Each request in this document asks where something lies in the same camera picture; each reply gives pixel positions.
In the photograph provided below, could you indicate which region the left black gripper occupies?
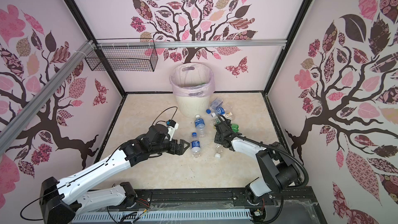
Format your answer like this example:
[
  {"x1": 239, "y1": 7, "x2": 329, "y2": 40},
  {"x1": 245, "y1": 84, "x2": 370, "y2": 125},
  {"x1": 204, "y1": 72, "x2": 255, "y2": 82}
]
[{"x1": 151, "y1": 138, "x2": 190, "y2": 156}]

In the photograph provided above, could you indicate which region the Pepsi water bottle blue label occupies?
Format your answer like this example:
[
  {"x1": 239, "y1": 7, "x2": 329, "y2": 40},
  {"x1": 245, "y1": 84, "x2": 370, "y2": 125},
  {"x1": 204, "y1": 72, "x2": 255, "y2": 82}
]
[{"x1": 191, "y1": 132, "x2": 201, "y2": 158}]

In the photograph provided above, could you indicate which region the clear crushed bottle white cap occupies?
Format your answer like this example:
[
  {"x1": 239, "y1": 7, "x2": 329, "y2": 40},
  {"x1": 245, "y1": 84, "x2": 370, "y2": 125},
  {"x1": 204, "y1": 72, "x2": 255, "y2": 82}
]
[{"x1": 215, "y1": 144, "x2": 223, "y2": 159}]

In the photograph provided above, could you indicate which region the clear bottle bird label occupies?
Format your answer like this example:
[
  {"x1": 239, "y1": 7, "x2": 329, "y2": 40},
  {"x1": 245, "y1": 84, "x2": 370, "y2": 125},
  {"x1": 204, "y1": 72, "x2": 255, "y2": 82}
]
[{"x1": 223, "y1": 112, "x2": 234, "y2": 120}]

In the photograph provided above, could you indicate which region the Pocari Sweat bottle white cap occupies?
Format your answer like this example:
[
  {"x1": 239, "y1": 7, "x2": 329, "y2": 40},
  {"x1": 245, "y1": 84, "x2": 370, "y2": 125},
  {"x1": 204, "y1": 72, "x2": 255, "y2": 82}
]
[{"x1": 194, "y1": 115, "x2": 206, "y2": 138}]

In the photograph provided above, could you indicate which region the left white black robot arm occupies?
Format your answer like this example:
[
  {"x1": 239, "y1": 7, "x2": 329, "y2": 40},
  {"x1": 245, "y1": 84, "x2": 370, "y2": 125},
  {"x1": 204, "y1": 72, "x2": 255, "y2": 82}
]
[{"x1": 39, "y1": 123, "x2": 190, "y2": 224}]

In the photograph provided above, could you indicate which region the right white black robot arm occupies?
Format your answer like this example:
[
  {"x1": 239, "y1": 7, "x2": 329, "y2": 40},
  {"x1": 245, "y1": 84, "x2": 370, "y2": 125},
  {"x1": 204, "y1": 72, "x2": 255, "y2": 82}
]
[{"x1": 214, "y1": 120, "x2": 300, "y2": 202}]

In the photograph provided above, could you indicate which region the Pocari bottle near bin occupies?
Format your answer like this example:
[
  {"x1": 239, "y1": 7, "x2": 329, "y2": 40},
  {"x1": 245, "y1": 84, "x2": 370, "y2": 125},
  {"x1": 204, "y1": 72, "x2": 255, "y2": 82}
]
[{"x1": 210, "y1": 106, "x2": 232, "y2": 117}]

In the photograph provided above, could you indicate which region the white ribbed waste bin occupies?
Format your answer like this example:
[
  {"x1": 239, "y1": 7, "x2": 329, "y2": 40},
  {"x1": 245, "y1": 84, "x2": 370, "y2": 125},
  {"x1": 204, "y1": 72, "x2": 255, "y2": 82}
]
[{"x1": 175, "y1": 96, "x2": 210, "y2": 118}]

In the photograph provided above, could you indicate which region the pink plastic bin liner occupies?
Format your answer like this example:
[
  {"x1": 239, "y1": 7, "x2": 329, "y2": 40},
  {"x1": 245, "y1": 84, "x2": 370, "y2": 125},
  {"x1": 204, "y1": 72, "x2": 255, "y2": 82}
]
[{"x1": 169, "y1": 63, "x2": 216, "y2": 97}]

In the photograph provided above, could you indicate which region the crushed clear bottle blue cap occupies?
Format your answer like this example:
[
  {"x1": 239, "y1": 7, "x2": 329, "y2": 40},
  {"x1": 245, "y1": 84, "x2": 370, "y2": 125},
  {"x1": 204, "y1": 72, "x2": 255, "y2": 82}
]
[{"x1": 206, "y1": 98, "x2": 223, "y2": 114}]

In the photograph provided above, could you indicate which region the black corrugated cable conduit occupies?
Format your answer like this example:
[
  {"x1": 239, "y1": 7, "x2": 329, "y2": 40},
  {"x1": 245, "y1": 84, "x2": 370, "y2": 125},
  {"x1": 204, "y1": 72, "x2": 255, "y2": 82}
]
[{"x1": 219, "y1": 114, "x2": 309, "y2": 188}]

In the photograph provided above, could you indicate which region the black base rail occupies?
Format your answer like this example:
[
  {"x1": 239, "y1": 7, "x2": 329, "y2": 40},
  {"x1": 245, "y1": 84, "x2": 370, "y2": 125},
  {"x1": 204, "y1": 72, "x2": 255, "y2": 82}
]
[{"x1": 66, "y1": 186, "x2": 318, "y2": 209}]

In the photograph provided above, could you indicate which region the white slotted cable duct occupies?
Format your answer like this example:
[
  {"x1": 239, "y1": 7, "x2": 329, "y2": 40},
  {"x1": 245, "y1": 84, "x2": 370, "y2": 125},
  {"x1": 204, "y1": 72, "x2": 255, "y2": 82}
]
[{"x1": 72, "y1": 209, "x2": 251, "y2": 224}]

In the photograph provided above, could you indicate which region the aluminium horizontal back rail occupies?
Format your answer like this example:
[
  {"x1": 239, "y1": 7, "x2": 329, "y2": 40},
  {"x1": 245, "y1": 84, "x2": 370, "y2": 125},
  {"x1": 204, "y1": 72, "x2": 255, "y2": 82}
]
[{"x1": 97, "y1": 39, "x2": 287, "y2": 48}]

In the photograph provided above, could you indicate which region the black wire mesh basket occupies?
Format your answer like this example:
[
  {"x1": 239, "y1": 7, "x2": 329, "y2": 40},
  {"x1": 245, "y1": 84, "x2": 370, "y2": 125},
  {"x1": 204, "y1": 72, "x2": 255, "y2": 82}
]
[{"x1": 85, "y1": 37, "x2": 158, "y2": 72}]

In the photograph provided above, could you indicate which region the aluminium left side rail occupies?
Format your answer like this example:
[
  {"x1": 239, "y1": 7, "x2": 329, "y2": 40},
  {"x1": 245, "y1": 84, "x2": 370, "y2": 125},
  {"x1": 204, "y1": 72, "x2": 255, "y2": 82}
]
[{"x1": 1, "y1": 40, "x2": 95, "y2": 154}]

